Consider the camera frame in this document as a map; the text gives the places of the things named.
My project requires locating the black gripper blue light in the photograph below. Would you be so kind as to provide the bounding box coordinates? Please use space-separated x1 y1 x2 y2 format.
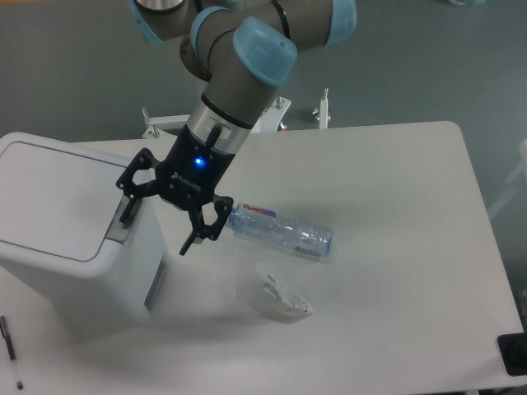
116 124 235 256

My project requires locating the white push-button trash can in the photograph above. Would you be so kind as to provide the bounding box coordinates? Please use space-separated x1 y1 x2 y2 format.
1 132 168 325

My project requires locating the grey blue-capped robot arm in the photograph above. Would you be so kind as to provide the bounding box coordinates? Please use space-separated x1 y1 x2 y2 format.
116 1 358 244

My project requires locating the clear plastic water bottle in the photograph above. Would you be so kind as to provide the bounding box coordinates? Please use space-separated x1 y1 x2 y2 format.
228 202 334 260

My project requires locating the crumpled white paper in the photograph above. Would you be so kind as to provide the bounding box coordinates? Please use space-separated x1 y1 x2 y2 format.
235 263 314 323

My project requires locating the white stand leg with caster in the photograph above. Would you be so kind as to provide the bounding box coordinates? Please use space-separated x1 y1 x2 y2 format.
312 88 333 129

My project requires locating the black pen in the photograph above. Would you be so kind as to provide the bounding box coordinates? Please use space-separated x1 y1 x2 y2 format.
1 316 24 391

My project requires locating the black device at table edge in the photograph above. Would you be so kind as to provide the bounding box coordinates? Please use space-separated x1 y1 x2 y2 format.
497 332 526 377

